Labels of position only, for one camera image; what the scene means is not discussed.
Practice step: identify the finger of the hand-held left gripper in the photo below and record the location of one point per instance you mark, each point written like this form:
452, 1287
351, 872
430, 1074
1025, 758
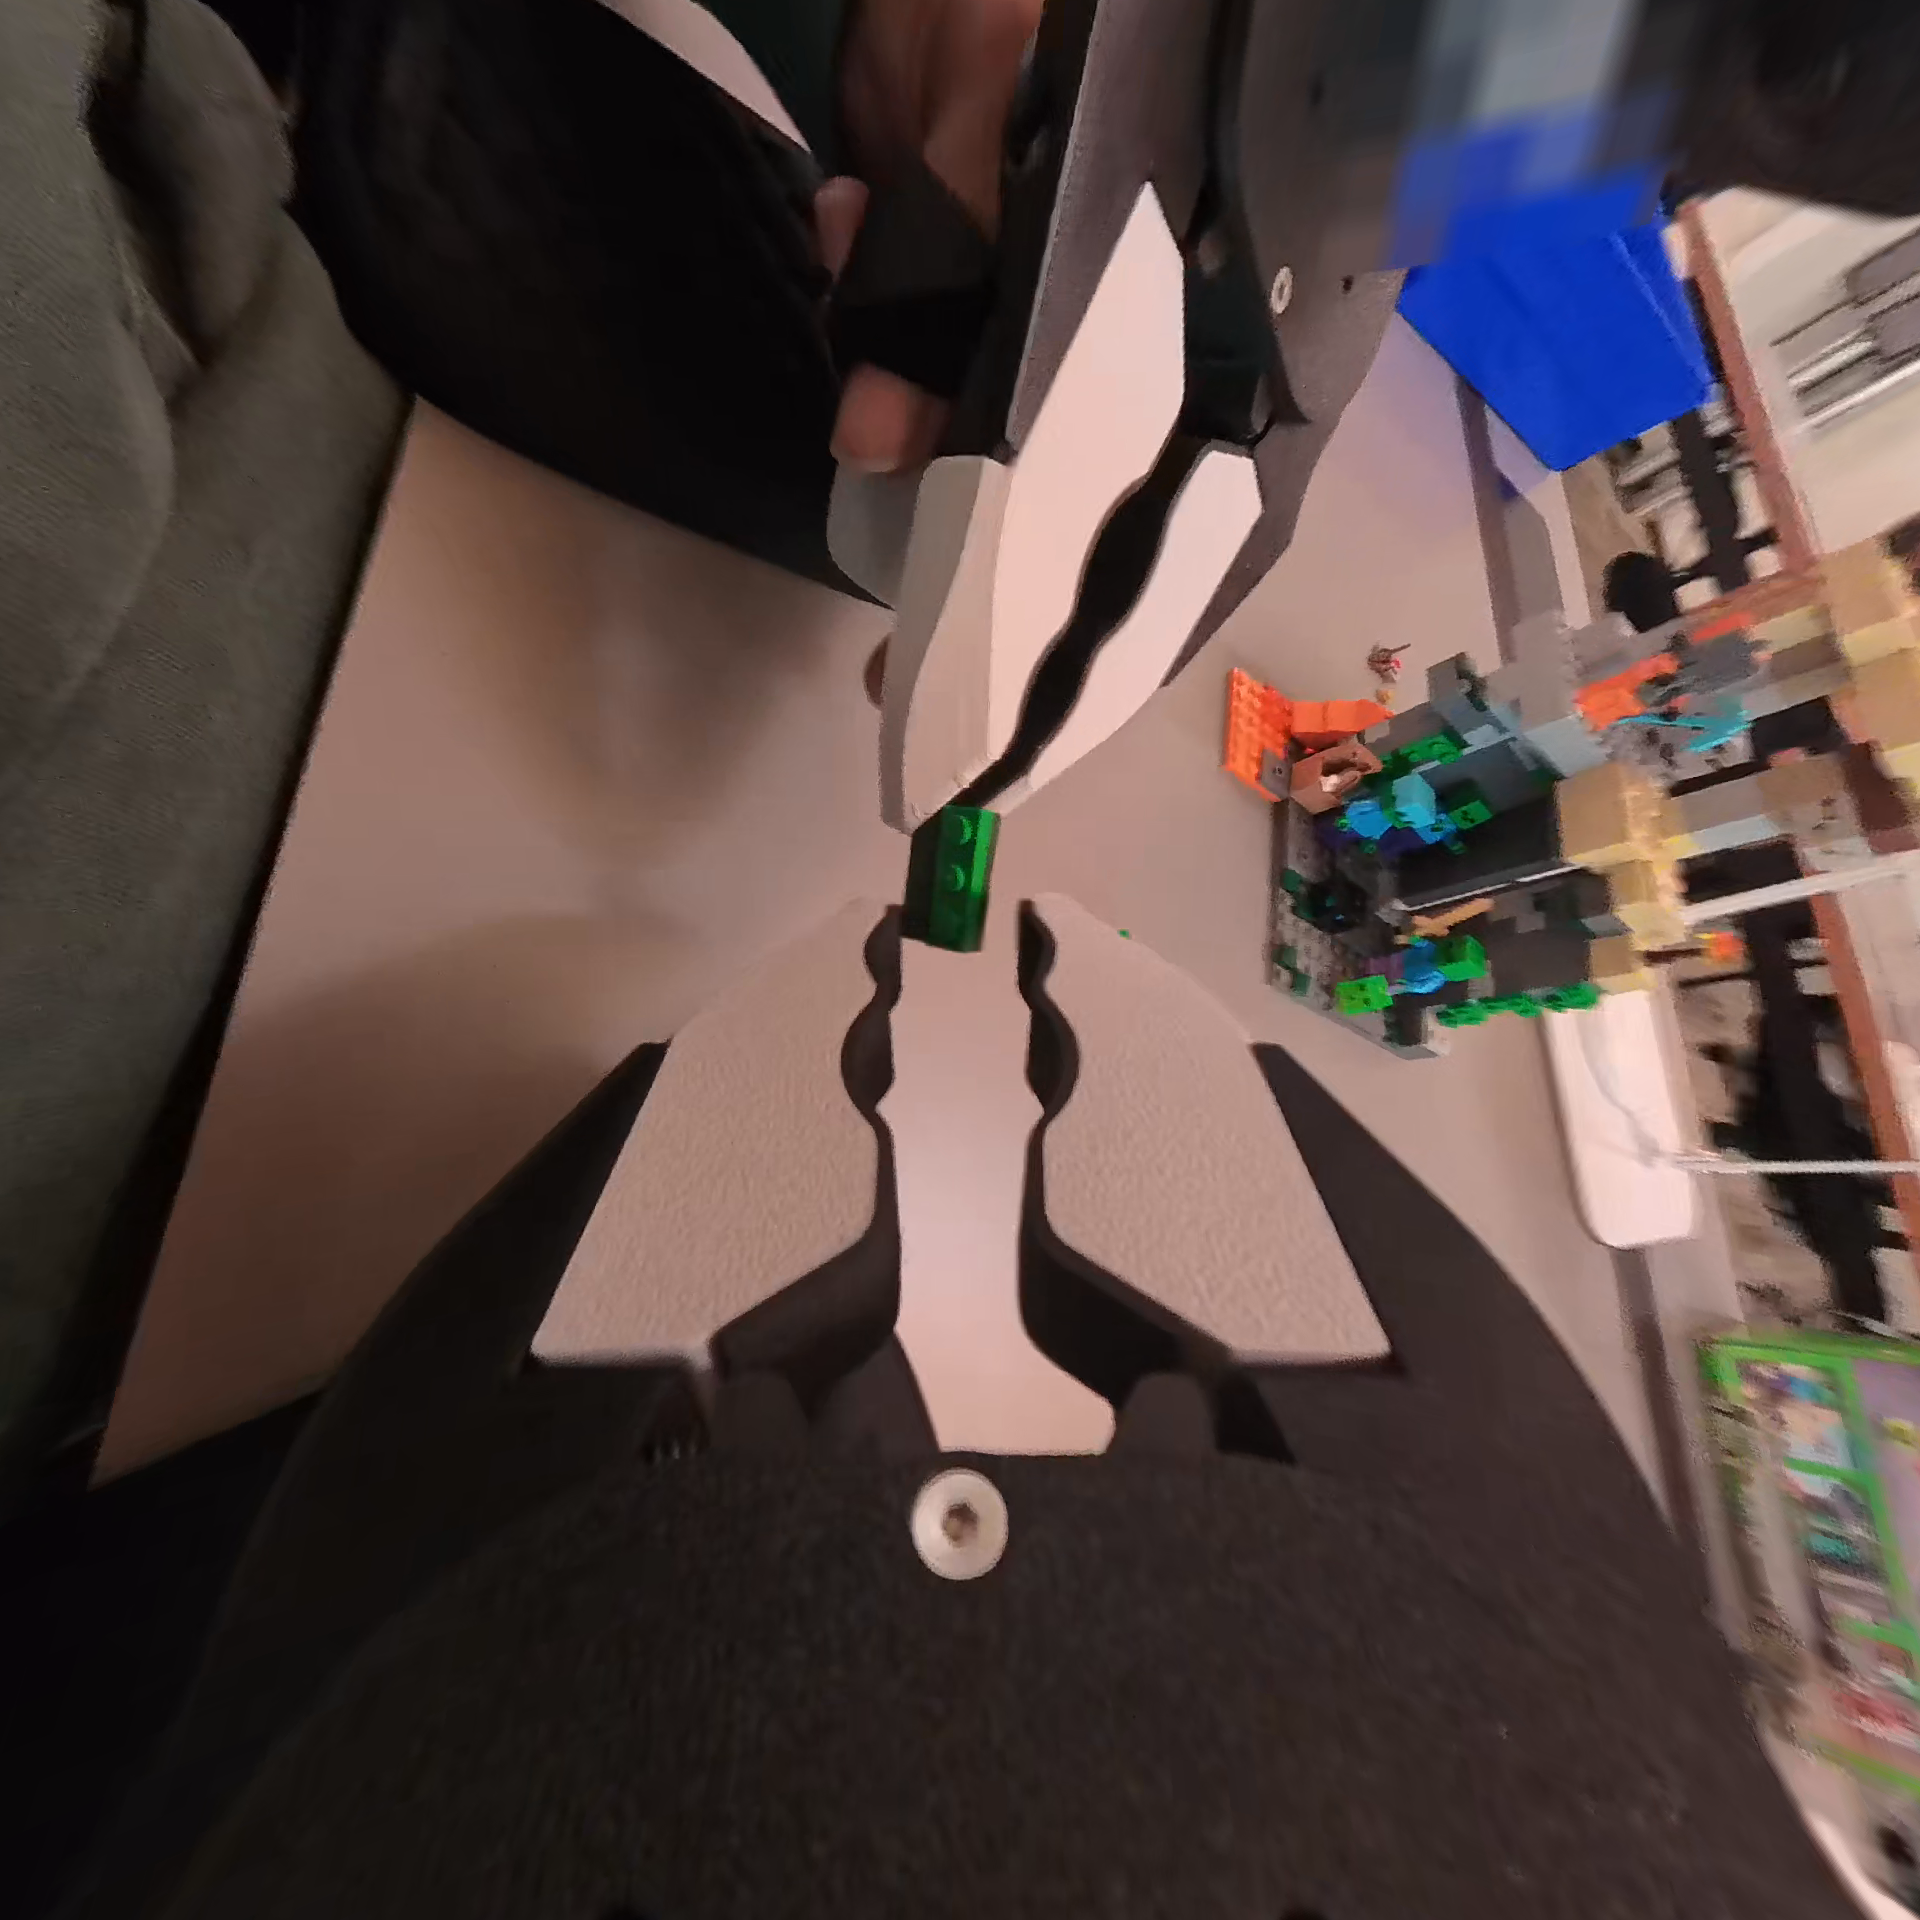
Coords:
1185, 585
1051, 495

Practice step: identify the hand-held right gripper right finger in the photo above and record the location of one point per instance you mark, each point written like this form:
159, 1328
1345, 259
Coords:
1201, 1201

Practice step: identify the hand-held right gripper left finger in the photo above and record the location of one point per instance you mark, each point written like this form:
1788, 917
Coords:
721, 1185

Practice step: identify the green plate brick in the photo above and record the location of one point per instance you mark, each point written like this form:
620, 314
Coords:
948, 878

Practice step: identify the toy brick model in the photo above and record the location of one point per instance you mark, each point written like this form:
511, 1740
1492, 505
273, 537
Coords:
1501, 840

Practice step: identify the grey desk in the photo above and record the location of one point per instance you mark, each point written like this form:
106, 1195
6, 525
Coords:
600, 750

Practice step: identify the person's left hand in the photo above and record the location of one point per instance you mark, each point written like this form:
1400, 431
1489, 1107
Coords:
930, 91

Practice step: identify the blue plastic bin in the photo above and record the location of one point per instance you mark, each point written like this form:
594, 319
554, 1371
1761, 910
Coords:
1561, 344

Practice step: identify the white book stand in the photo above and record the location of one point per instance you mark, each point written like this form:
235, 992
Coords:
1620, 1124

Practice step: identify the green toy set box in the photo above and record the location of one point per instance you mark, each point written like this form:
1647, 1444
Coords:
1814, 1544

